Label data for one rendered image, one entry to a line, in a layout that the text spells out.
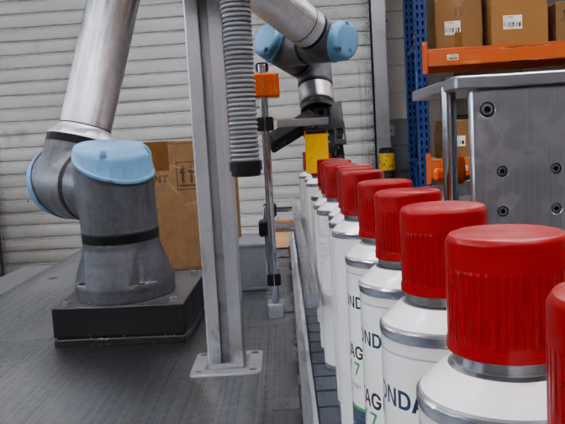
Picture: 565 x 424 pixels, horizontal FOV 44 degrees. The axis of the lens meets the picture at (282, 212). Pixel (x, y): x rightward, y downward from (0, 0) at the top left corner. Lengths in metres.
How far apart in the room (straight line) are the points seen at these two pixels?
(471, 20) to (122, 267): 3.95
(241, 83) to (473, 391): 0.57
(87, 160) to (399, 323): 0.81
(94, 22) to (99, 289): 0.44
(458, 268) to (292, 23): 1.12
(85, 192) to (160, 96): 4.34
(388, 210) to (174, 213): 1.13
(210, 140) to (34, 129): 4.83
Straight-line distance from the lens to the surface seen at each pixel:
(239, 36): 0.73
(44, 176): 1.16
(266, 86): 0.87
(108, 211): 1.02
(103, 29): 1.20
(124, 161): 1.02
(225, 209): 0.84
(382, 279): 0.33
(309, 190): 1.07
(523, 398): 0.19
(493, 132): 0.43
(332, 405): 0.63
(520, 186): 0.44
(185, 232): 1.45
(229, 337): 0.88
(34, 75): 5.67
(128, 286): 1.03
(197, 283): 1.11
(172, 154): 1.44
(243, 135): 0.72
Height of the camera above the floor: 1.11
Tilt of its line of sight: 6 degrees down
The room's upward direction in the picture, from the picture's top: 3 degrees counter-clockwise
